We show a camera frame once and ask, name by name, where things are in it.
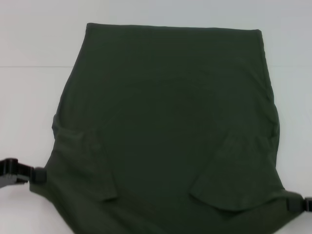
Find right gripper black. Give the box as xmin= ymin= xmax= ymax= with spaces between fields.
xmin=286 ymin=196 xmax=312 ymax=212

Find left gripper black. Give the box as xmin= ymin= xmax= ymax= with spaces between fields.
xmin=0 ymin=158 xmax=47 ymax=190

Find dark green t-shirt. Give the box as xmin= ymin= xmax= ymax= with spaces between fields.
xmin=29 ymin=22 xmax=304 ymax=234

